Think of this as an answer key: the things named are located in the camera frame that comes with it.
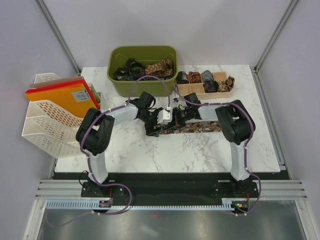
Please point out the white slotted cable duct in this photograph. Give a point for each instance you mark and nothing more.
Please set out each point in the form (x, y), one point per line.
(95, 204)

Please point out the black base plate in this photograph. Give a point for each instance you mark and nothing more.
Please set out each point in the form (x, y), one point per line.
(170, 188)

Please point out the orange folder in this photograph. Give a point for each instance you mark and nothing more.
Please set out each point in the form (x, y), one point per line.
(75, 98)

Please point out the black rolled tie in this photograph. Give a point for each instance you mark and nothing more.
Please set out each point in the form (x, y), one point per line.
(182, 78)

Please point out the white plastic file rack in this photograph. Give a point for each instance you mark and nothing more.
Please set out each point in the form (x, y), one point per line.
(50, 127)

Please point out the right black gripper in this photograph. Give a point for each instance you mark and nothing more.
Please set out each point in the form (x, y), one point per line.
(176, 121)

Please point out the red patterned rolled tie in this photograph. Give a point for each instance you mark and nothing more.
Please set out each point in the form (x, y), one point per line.
(194, 77)

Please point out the brown patterned tie in bin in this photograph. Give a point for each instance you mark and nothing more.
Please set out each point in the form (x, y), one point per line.
(163, 68)

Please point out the dark patterned rolled tie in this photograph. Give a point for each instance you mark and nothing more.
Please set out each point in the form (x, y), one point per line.
(210, 86)

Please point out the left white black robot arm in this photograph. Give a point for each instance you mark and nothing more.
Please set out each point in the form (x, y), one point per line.
(95, 131)

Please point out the aluminium corner post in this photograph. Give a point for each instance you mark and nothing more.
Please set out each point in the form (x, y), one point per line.
(276, 34)
(41, 4)

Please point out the red folder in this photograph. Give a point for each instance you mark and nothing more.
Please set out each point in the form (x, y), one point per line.
(62, 83)

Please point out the brown patterned loose tie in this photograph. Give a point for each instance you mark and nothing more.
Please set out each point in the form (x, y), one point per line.
(226, 85)

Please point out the right aluminium corner post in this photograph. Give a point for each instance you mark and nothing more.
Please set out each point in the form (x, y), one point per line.
(276, 34)

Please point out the left aluminium corner post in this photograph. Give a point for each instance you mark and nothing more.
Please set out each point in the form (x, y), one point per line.
(41, 4)

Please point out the wooden compartment tray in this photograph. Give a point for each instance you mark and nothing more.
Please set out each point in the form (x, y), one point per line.
(197, 88)

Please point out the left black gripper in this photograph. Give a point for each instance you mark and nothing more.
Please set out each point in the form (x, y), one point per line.
(150, 130)

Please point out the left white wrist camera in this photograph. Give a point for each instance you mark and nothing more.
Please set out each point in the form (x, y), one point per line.
(165, 116)

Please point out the grey blue rolled tie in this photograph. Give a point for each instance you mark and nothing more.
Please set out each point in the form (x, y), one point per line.
(207, 76)

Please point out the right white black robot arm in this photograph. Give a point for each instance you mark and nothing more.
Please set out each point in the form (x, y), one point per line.
(235, 123)

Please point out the olive green plastic bin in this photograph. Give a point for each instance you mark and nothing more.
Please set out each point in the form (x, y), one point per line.
(145, 54)

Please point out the aluminium rail frame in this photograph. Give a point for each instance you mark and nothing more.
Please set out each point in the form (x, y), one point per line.
(271, 190)

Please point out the black ties in bin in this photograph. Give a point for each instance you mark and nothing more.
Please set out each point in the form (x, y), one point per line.
(132, 71)

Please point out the brown cat pattern tie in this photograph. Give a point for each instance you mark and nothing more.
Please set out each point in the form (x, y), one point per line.
(194, 127)

